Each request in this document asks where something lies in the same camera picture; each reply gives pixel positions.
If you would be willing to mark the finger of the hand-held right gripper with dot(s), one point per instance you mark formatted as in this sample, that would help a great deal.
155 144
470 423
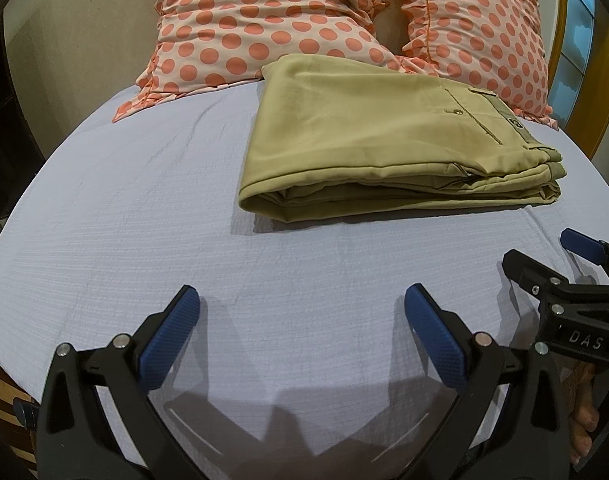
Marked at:
582 244
539 275

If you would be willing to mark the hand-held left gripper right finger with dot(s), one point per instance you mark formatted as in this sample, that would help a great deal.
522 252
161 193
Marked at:
434 332

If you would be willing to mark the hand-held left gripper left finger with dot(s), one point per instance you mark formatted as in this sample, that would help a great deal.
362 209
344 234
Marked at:
170 330

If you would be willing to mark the khaki pants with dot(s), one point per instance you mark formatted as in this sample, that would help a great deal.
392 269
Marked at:
364 135

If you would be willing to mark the person's right hand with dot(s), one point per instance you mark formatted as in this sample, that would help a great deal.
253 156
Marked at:
583 410

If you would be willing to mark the lavender bed sheet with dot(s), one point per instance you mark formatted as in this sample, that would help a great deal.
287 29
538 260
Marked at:
134 240

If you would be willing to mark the frosted glass door panel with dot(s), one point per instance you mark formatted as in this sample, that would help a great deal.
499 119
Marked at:
574 45

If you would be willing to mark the ruffled polka dot pillow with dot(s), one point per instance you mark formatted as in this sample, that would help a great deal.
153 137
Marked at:
484 35

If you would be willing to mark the large polka dot pillow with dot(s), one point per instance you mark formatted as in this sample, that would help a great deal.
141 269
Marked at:
244 25

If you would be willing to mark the wooden door frame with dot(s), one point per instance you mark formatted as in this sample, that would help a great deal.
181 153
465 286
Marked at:
607 85

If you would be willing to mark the striped wooden bed frame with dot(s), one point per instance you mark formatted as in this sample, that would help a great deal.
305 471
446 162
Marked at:
7 410

